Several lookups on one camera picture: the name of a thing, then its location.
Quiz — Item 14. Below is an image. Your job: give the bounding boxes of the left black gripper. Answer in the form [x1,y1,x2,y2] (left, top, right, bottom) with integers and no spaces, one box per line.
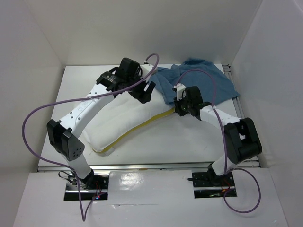
[126,70,155,104]

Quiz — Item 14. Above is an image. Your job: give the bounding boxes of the blue pillowcase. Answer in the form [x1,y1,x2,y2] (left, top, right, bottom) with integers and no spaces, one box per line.
[150,58,239,106]

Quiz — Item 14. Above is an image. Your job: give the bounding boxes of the white pillow yellow edge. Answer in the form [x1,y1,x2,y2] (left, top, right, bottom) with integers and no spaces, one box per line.
[83,88,175,156]

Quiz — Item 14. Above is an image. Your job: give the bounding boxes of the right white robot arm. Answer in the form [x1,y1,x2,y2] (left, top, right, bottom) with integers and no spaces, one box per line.
[173,83,262,185]

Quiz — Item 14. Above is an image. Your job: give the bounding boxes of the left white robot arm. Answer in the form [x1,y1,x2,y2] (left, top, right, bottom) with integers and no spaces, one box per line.
[47,58,157,189]

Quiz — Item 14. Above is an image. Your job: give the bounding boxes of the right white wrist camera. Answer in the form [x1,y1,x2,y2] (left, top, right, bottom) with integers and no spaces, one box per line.
[173,83,186,100]

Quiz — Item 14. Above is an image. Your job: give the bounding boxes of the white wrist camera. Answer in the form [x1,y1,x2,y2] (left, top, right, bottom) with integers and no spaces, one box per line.
[140,63,154,77]
[173,83,186,100]

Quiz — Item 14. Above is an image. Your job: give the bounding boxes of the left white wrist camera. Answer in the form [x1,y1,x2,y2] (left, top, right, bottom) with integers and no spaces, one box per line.
[140,63,154,77]

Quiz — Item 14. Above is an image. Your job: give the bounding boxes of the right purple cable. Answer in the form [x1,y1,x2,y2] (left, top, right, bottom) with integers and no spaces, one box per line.
[176,68,262,214]

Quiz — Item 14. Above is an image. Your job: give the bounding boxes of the purple cable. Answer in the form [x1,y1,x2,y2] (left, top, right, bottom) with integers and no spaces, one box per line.
[176,68,262,214]
[21,53,160,222]

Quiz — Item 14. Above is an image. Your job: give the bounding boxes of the aluminium side rail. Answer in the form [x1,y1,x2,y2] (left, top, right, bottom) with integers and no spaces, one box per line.
[222,64,245,118]

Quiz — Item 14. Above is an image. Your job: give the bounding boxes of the aluminium front rail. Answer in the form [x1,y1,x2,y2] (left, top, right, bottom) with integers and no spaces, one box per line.
[37,158,261,172]

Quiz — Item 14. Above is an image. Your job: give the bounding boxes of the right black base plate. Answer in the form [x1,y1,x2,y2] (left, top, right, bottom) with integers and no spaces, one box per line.
[187,172,237,199]

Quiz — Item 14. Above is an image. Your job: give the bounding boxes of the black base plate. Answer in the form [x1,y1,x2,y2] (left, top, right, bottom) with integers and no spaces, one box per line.
[187,172,237,199]
[63,173,109,201]

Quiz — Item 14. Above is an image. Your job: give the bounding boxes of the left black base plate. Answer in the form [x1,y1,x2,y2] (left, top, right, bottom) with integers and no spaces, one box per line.
[63,173,109,201]

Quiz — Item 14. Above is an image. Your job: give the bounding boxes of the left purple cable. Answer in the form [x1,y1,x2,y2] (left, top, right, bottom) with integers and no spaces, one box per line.
[21,53,160,222]

